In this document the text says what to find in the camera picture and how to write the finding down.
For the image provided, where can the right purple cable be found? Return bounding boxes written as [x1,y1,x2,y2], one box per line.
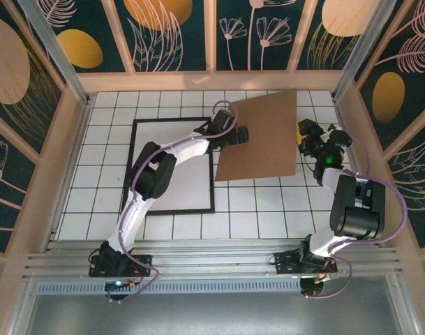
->
[304,134,408,300]

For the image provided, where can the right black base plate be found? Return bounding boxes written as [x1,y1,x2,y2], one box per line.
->
[274,251,338,276]

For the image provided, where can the purple cable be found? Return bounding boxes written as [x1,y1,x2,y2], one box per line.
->
[304,134,408,300]
[107,100,239,304]

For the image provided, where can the aluminium mounting rail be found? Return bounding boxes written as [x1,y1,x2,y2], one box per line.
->
[23,239,403,280]

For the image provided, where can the aluminium corner post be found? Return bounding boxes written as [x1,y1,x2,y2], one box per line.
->
[331,0,397,102]
[18,0,91,106]

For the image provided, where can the landscape photo print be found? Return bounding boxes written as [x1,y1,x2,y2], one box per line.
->
[132,120,213,211]

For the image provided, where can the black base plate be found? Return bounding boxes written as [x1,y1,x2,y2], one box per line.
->
[274,251,338,276]
[89,254,153,278]

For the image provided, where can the grey metal sheet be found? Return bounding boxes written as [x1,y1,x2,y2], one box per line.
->
[9,292,419,335]

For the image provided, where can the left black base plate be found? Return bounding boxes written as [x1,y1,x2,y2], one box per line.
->
[89,254,153,278]

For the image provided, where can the brown backing board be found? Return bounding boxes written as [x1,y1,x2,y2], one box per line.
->
[214,89,299,182]

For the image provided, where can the black picture frame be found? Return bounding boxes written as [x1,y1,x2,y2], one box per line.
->
[123,117,216,214]

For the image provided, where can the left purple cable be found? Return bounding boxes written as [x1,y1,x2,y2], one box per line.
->
[107,100,239,304]

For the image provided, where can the grey slotted cable duct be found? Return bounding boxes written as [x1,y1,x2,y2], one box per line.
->
[36,278,304,295]

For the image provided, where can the aluminium side rail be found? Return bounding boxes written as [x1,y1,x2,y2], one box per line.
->
[40,97,94,254]
[332,96,386,247]

